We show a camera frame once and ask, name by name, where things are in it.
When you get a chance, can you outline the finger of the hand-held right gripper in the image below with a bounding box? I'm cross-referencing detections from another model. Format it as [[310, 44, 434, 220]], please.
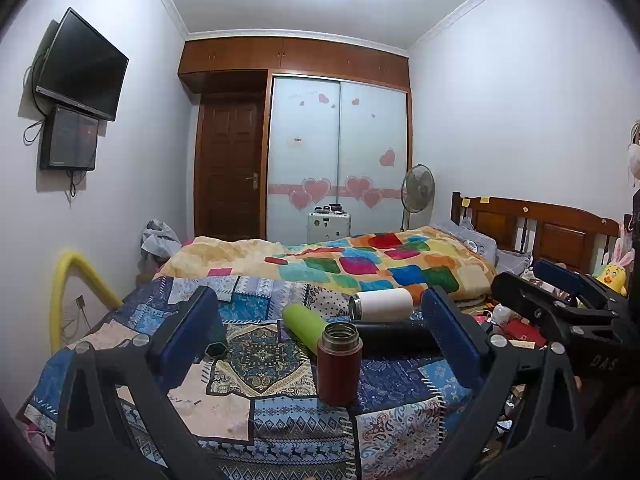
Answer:
[[490, 272, 622, 342], [532, 259, 632, 312]]

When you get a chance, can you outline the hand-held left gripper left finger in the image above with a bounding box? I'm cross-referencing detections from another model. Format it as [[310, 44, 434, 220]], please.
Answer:
[[55, 286, 222, 480]]

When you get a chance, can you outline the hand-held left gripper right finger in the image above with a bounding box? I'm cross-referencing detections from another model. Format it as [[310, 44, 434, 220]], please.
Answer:
[[420, 285, 577, 480]]

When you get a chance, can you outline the black cup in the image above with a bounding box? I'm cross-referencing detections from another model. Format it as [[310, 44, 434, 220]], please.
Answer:
[[350, 321, 442, 357]]

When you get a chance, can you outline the white cup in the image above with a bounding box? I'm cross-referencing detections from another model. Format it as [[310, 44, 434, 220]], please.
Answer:
[[348, 288, 415, 321]]

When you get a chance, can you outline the dark green cup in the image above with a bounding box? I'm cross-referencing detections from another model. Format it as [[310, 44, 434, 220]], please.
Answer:
[[200, 305, 230, 359]]

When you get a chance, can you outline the red cup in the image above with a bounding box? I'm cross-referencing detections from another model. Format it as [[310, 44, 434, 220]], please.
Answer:
[[316, 322, 363, 408]]

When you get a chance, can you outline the red packet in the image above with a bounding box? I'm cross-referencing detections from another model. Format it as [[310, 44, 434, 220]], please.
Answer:
[[501, 319, 549, 348]]

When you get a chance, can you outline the wooden bed headboard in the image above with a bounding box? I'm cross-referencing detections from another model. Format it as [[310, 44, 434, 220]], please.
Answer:
[[450, 191, 621, 275]]

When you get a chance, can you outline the yellow chick plush toy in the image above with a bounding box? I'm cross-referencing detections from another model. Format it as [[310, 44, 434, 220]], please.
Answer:
[[594, 263, 628, 297]]

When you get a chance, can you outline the grey pillow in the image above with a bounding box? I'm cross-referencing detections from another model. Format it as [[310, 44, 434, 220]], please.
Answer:
[[434, 222, 532, 277]]

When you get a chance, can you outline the grey clothing pile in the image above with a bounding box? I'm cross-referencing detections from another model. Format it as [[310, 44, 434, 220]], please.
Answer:
[[140, 219, 183, 265]]

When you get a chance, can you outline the patchwork blanket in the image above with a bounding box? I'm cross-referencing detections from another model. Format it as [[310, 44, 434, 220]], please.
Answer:
[[22, 275, 501, 480]]

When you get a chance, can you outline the colourful checked quilt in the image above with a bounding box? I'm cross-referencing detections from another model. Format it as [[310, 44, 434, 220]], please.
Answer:
[[157, 226, 498, 306]]

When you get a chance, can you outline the yellow foam tube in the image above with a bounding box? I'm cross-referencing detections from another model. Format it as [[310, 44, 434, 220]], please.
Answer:
[[49, 251, 123, 356]]

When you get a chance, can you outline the standing fan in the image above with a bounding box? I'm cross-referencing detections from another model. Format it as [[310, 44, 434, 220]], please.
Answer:
[[400, 163, 436, 232]]

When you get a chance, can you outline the small white cabinet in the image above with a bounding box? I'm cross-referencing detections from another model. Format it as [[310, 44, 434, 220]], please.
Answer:
[[307, 203, 352, 244]]

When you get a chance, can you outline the brown wooden door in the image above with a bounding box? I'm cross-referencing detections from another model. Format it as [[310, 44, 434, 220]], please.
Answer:
[[194, 92, 265, 242]]

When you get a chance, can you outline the wooden wardrobe with glass doors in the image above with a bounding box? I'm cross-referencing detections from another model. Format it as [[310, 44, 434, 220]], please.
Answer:
[[178, 38, 414, 243]]

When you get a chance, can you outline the small wall-mounted monitor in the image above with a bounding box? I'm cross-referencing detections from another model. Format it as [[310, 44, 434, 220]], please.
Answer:
[[40, 105, 99, 171]]

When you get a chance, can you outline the black wall cable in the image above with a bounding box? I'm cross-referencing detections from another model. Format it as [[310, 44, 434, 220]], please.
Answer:
[[22, 119, 46, 145]]

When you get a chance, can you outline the wall-mounted black television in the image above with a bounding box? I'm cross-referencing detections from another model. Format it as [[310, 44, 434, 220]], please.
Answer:
[[34, 7, 130, 122]]

